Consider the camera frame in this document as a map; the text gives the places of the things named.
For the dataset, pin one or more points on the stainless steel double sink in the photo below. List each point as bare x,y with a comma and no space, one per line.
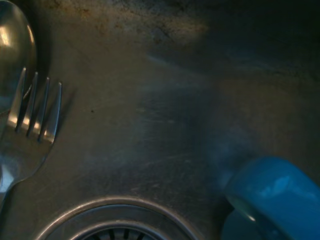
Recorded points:
150,112

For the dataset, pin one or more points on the metal spoon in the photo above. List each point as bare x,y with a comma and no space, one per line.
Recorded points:
15,45

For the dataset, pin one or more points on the metal drain strainer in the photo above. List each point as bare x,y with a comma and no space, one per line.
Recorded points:
120,222

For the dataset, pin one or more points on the metal fork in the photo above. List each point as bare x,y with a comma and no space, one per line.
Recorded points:
25,150

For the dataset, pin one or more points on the teal ceramic mug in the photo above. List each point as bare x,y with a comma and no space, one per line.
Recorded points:
275,195

